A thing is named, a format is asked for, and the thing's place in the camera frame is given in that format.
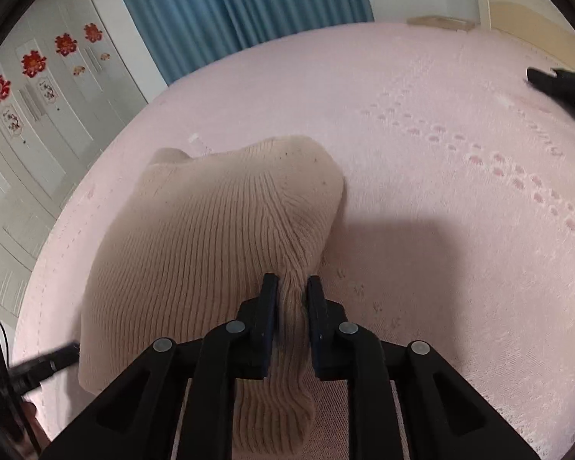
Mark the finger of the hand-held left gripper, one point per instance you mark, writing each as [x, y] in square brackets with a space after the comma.
[43, 365]

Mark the blue curtain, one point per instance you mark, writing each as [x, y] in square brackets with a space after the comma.
[239, 5]

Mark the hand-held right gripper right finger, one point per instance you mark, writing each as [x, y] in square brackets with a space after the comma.
[316, 316]

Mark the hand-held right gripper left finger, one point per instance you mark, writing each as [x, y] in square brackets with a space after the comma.
[268, 311]

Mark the white wardrobe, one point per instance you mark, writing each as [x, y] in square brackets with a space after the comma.
[76, 115]

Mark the black cloth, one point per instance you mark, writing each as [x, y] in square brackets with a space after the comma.
[570, 91]

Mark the beige wooden headboard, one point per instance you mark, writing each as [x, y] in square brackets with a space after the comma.
[517, 14]

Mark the pink patterned bedspread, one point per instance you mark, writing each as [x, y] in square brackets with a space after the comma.
[460, 258]

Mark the beige knit sweater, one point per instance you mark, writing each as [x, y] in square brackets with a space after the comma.
[211, 230]

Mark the oval flower sticker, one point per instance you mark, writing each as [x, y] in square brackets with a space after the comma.
[12, 122]

